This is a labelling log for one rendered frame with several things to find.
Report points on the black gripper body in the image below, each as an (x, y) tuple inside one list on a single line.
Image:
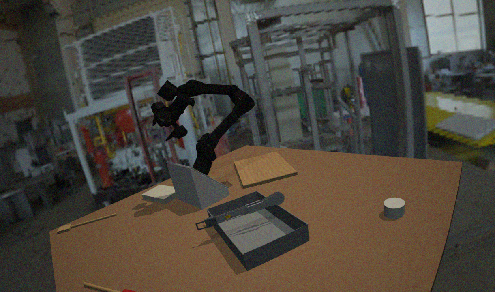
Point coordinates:
[(179, 131)]

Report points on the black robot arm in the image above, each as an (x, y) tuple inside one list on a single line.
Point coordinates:
[(206, 145)]

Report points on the dark grey short cylinder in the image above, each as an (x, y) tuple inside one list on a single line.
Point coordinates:
[(394, 208)]

